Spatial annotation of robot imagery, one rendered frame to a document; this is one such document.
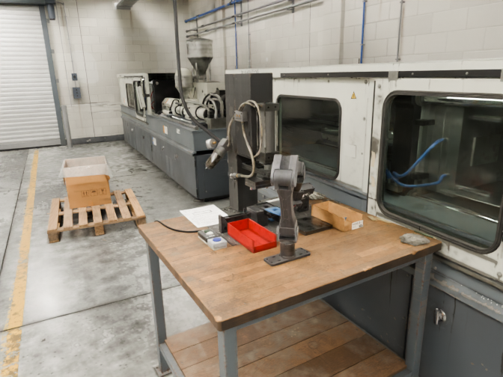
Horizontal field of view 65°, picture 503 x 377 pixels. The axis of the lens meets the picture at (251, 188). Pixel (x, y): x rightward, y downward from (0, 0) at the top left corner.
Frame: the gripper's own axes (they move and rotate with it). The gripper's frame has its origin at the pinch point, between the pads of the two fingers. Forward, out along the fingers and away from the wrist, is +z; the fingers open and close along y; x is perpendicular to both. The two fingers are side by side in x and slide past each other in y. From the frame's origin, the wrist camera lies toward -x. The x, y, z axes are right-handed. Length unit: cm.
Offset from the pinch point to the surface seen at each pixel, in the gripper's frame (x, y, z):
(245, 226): 14.8, 8.6, 14.4
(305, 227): -9.6, -6.8, 7.0
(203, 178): -89, 256, 193
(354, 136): -64, 33, -15
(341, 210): -35.7, -2.3, 5.8
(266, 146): 1.6, 26.5, -19.8
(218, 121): -113, 287, 128
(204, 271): 49, -18, 5
